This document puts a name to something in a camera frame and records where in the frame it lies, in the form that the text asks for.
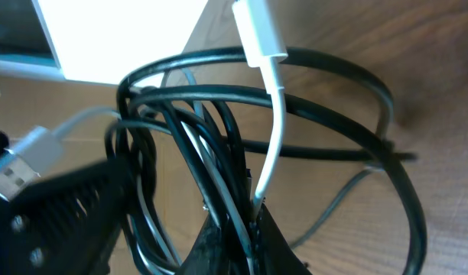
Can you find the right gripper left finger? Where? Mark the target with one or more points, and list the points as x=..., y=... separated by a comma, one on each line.
x=207, y=256

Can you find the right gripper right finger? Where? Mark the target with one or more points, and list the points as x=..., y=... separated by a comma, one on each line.
x=272, y=255

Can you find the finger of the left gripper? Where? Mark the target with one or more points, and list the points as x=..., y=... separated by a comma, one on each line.
x=68, y=224

